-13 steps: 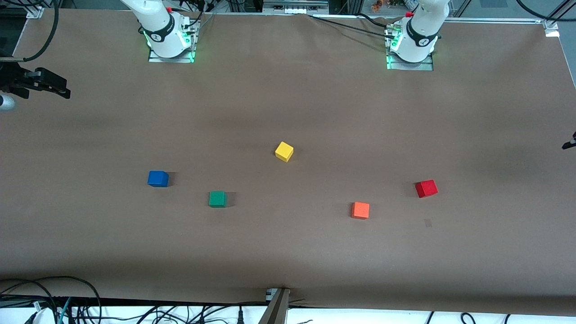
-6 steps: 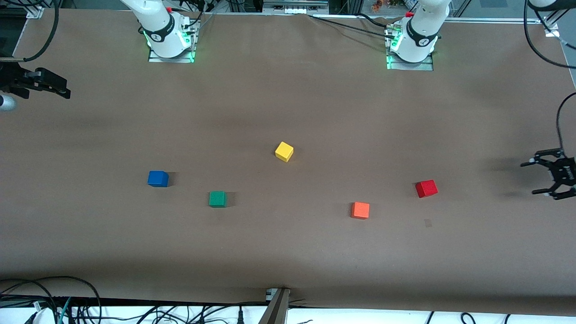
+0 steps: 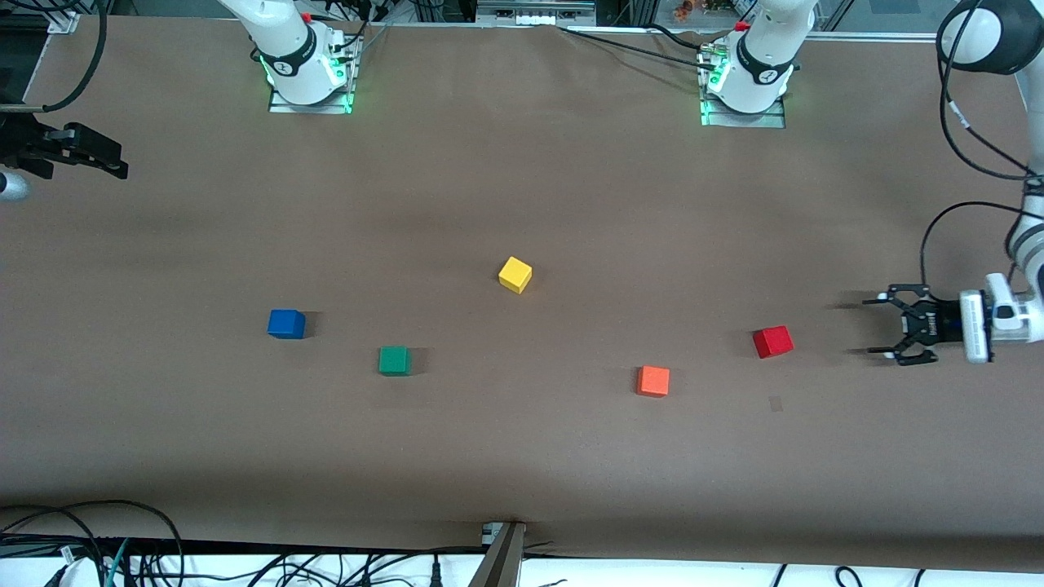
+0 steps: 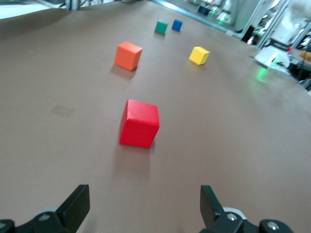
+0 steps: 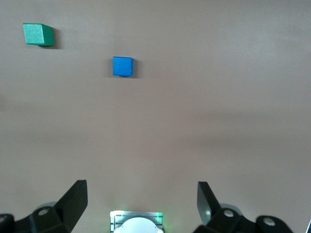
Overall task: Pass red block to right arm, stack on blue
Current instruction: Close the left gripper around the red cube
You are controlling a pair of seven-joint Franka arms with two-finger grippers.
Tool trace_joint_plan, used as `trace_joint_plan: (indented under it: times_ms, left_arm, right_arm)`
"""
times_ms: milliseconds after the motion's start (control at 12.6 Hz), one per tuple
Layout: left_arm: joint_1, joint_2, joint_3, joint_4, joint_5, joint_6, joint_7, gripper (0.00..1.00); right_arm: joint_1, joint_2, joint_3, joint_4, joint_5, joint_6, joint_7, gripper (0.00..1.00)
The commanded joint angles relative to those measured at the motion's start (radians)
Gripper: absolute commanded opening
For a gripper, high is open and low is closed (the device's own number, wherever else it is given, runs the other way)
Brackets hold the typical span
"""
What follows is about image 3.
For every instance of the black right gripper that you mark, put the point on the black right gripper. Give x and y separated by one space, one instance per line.
23 143

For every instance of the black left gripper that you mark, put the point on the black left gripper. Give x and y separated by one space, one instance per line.
938 321

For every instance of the red wooden block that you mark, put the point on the red wooden block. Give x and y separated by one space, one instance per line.
772 342

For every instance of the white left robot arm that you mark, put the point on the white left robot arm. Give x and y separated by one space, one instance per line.
767 49

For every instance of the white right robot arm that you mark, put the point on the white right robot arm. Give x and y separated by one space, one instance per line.
294 57

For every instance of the blue wooden block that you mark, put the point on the blue wooden block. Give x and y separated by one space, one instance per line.
285 324

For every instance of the orange wooden block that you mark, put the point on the orange wooden block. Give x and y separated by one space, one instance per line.
652 381

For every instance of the green wooden block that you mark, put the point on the green wooden block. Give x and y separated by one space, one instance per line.
395 360

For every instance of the yellow wooden block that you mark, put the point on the yellow wooden block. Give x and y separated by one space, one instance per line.
515 275

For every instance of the brown table cover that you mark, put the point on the brown table cover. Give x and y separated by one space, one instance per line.
522 204

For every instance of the grey power strip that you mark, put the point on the grey power strip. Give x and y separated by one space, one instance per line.
534 12

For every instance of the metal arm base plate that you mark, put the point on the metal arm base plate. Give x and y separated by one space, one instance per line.
742 121
310 108

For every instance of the aluminium frame rail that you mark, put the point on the aluminium frame rail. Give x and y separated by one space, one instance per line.
864 35

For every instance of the aluminium profile post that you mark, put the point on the aluminium profile post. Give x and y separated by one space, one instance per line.
502 562

